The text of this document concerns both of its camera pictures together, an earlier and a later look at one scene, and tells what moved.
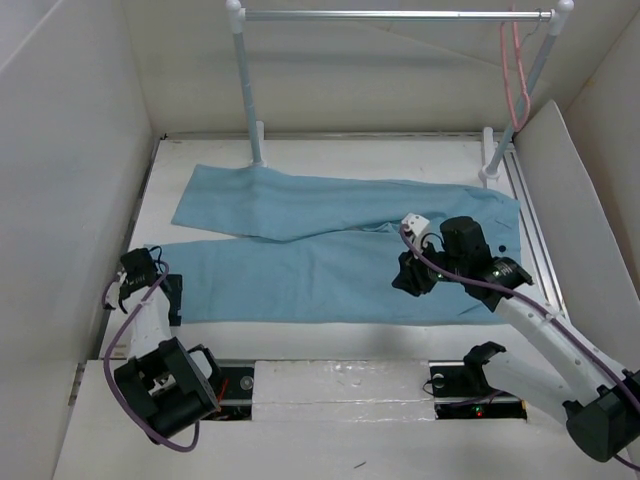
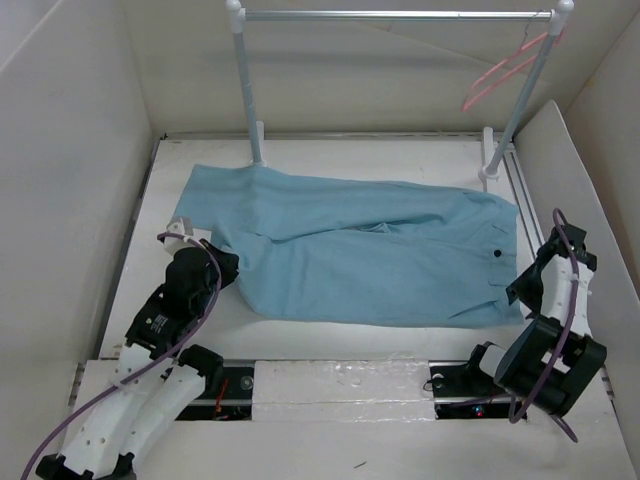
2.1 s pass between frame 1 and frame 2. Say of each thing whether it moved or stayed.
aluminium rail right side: stayed
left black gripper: moved
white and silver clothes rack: stayed
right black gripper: moved
